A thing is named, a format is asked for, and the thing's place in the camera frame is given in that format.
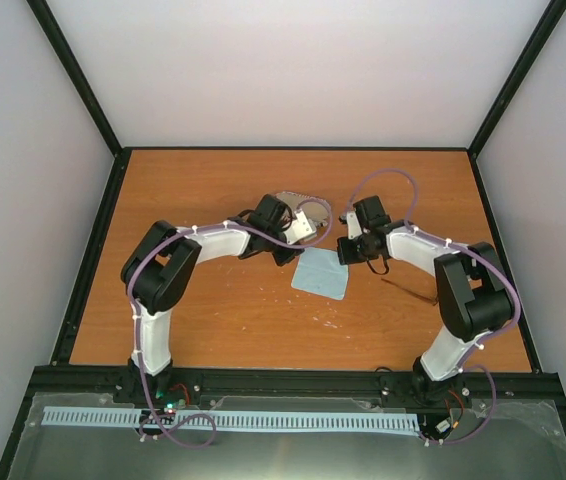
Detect light blue cleaning cloth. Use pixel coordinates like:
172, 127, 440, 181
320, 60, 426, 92
291, 248, 349, 301

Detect flag print glasses case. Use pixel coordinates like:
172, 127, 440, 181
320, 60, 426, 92
274, 191, 331, 234

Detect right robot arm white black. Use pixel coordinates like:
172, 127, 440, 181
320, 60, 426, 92
337, 196, 521, 405

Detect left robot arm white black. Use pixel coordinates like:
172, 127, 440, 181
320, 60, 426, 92
121, 194, 316, 403

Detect brown tinted sunglasses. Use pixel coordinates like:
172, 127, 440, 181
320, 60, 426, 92
381, 278, 438, 306

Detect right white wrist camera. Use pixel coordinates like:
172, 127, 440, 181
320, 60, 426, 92
339, 210, 363, 240

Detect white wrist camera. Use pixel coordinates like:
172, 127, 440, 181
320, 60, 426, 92
283, 209, 317, 245
339, 210, 363, 240

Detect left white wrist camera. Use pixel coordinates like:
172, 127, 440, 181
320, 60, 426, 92
283, 209, 317, 245

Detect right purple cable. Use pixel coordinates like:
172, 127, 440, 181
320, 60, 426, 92
344, 168, 521, 446

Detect black aluminium frame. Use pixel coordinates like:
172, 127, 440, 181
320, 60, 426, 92
0, 0, 566, 479

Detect light blue slotted cable duct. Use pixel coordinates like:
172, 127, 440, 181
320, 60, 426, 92
40, 406, 420, 436

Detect black mounting rail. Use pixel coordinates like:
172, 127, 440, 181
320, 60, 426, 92
26, 365, 566, 409

